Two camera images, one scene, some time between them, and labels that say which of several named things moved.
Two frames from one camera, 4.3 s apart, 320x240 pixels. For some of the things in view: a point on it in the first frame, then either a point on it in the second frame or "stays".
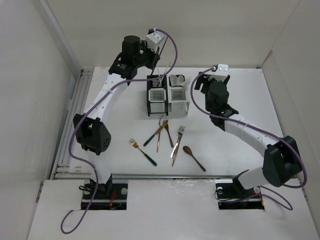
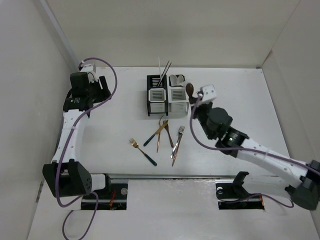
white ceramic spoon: x=188 y=83 stays
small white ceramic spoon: x=180 y=79 stays
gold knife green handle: x=152 y=137 stays
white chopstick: x=164 y=73 stays
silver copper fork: x=180 y=131 stays
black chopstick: x=164 y=43 -> x=165 y=74
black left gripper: x=154 y=56 -> x=103 y=94
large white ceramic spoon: x=173 y=80 stays
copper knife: x=159 y=135 stays
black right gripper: x=203 y=79 -> x=201 y=106
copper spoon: x=187 y=150 -> x=189 y=89
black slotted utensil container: x=157 y=98 stays
